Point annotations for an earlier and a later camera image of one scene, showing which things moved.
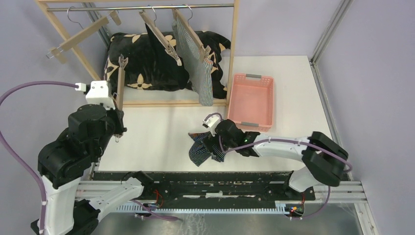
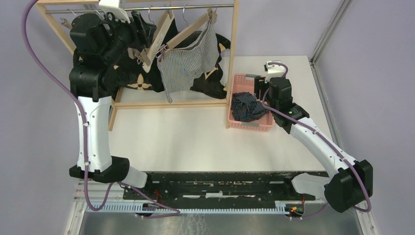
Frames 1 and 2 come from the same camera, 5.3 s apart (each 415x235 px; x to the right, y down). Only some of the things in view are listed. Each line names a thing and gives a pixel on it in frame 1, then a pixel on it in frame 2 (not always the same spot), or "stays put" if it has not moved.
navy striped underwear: [197, 152] → [245, 107]
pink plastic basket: [251, 102] stays put
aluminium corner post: [344, 7] stays put
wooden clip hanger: [122, 64] → [101, 13]
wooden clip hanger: [160, 37] → [144, 56]
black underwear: [159, 50] → [172, 31]
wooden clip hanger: [57, 51] → [65, 23]
